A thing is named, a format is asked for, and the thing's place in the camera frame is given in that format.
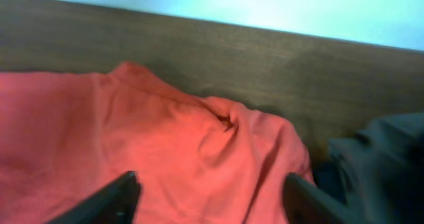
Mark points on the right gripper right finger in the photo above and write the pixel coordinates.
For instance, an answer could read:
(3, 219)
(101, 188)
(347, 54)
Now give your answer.
(306, 204)

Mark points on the orange t-shirt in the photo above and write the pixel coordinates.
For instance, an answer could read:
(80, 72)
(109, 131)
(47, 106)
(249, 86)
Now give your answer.
(200, 160)

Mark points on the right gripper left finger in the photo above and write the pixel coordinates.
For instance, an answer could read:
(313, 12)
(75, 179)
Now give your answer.
(115, 203)

